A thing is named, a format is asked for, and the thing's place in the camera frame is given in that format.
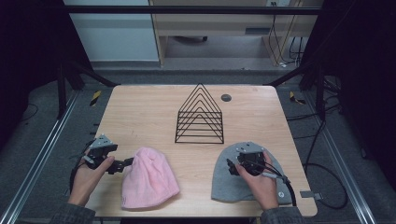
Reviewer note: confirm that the yellow and black tape strip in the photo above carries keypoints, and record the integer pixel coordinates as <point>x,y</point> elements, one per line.
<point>294,98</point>
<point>95,98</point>

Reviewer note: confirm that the grey knit beanie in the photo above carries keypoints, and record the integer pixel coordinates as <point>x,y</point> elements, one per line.
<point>225,180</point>

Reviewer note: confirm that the grey metal bracket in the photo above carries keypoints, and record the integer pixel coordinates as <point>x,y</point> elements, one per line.
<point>311,195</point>

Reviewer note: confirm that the pink fleece beanie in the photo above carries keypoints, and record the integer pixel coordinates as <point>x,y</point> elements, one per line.
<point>149,180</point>

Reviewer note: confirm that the white cabinet panel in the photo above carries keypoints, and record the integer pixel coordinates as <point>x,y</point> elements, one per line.
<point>115,37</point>

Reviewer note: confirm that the black metal stand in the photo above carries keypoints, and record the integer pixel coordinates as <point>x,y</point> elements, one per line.
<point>319,93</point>
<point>62,90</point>

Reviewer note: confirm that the black horizontal frame bar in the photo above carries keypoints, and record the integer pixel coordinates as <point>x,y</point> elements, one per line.
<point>186,9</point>

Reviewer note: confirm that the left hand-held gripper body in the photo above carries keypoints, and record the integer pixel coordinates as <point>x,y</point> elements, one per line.
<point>100,146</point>

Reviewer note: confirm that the grey round table grommet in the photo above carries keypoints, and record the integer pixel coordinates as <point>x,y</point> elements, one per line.
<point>226,98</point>

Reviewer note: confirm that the person's right hand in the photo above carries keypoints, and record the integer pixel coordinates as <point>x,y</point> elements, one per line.
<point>263,189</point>

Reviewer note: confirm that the aluminium floor rail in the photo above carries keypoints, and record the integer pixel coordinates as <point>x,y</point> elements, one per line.
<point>40,158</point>
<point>339,161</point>

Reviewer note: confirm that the person's left hand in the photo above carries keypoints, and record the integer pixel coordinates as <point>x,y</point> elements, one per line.
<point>87,183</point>

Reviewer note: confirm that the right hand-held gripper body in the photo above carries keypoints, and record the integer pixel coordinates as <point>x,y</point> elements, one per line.
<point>250,155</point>

